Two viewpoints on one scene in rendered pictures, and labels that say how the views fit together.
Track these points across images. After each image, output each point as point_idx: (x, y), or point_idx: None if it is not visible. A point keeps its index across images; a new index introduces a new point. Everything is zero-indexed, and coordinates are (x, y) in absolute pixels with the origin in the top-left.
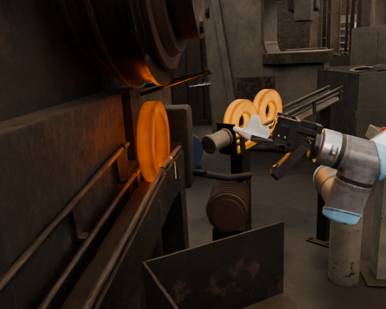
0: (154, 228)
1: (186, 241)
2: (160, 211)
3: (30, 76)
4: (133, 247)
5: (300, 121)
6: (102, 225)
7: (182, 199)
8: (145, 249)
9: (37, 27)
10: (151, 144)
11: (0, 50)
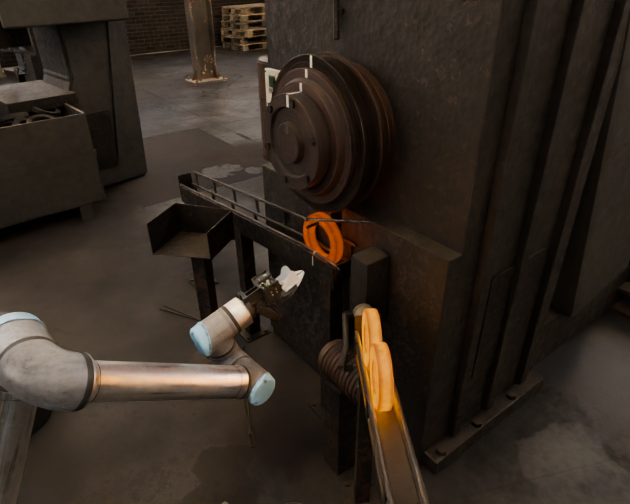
0: (279, 248)
1: (323, 320)
2: (287, 251)
3: None
4: (262, 230)
5: (253, 282)
6: (283, 227)
7: (320, 289)
8: (270, 243)
9: None
10: (303, 227)
11: None
